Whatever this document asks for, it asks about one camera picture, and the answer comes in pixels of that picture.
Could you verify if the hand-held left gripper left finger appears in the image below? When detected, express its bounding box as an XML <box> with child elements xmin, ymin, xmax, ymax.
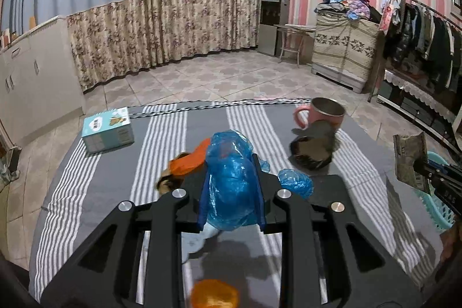
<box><xmin>40</xmin><ymin>171</ymin><xmax>210</xmax><ymax>308</ymax></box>

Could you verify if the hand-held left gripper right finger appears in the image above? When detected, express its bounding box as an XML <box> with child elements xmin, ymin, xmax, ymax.
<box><xmin>252</xmin><ymin>153</ymin><xmax>424</xmax><ymax>308</ymax></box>

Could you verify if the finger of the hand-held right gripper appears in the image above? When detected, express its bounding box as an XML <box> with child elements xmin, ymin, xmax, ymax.
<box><xmin>413</xmin><ymin>158</ymin><xmax>441</xmax><ymax>183</ymax></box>

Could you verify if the teal plastic basket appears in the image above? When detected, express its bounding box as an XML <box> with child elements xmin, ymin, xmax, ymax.
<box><xmin>415</xmin><ymin>151</ymin><xmax>457</xmax><ymax>235</ymax></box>

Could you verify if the blue plastic bag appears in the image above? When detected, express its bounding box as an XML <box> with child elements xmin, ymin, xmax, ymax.
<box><xmin>198</xmin><ymin>130</ymin><xmax>270</xmax><ymax>232</ymax></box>

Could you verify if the orange plastic bag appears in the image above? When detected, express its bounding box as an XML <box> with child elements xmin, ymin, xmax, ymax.
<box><xmin>169</xmin><ymin>138</ymin><xmax>212</xmax><ymax>176</ymax></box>

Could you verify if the small blue crumpled plastic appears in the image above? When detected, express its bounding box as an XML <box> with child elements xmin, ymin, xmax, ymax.
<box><xmin>278</xmin><ymin>168</ymin><xmax>314</xmax><ymax>200</ymax></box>

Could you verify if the brown crumpled wrapper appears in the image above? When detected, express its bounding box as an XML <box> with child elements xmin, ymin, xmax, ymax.
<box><xmin>156</xmin><ymin>175</ymin><xmax>182</xmax><ymax>195</ymax></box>

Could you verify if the white crumpled tissue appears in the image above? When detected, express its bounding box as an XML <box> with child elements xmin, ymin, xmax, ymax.
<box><xmin>180</xmin><ymin>225</ymin><xmax>218</xmax><ymax>264</ymax></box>

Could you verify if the dark cabinet with lace cloth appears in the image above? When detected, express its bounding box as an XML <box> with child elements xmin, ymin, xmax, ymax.
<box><xmin>377</xmin><ymin>70</ymin><xmax>462</xmax><ymax>147</ymax></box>

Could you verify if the dark brown foil wrapper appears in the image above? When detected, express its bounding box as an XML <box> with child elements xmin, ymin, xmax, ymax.
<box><xmin>290</xmin><ymin>121</ymin><xmax>340</xmax><ymax>171</ymax></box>

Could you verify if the orange crumpled wrapper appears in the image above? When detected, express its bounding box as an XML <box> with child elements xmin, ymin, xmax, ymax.
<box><xmin>191</xmin><ymin>279</ymin><xmax>241</xmax><ymax>308</ymax></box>

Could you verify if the grey white striped sheet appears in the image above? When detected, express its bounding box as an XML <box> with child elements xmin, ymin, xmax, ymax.
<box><xmin>29</xmin><ymin>100</ymin><xmax>448</xmax><ymax>305</ymax></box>

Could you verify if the metal clothes rack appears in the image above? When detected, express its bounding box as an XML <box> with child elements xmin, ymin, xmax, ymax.
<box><xmin>367</xmin><ymin>0</ymin><xmax>462</xmax><ymax>104</ymax></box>

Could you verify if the pink cup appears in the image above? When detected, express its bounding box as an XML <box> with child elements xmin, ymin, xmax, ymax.
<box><xmin>294</xmin><ymin>97</ymin><xmax>346</xmax><ymax>131</ymax></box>

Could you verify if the teal tissue box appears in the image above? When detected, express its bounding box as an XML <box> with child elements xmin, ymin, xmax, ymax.
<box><xmin>81</xmin><ymin>107</ymin><xmax>135</xmax><ymax>154</ymax></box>

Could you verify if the row of hanging clothes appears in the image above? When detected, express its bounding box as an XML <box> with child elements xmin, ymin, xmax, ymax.
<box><xmin>379</xmin><ymin>0</ymin><xmax>462</xmax><ymax>93</ymax></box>

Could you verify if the cabinet with woven cover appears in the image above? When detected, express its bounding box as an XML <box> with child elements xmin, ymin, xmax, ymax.
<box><xmin>311</xmin><ymin>10</ymin><xmax>382</xmax><ymax>94</ymax></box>

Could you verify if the water dispenser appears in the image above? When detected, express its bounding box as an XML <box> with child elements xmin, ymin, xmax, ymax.
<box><xmin>257</xmin><ymin>0</ymin><xmax>291</xmax><ymax>57</ymax></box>

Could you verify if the pile of clothes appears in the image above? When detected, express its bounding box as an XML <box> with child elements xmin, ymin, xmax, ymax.
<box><xmin>315</xmin><ymin>0</ymin><xmax>382</xmax><ymax>23</ymax></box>

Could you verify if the blue floral curtain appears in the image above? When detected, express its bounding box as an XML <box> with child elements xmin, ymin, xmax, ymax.
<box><xmin>7</xmin><ymin>0</ymin><xmax>270</xmax><ymax>94</ymax></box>

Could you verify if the dark bag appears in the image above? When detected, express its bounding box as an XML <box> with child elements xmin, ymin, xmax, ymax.
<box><xmin>0</xmin><ymin>145</ymin><xmax>22</xmax><ymax>186</ymax></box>

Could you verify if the white cabinet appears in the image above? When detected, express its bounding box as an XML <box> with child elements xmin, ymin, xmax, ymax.
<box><xmin>0</xmin><ymin>15</ymin><xmax>86</xmax><ymax>147</ymax></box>

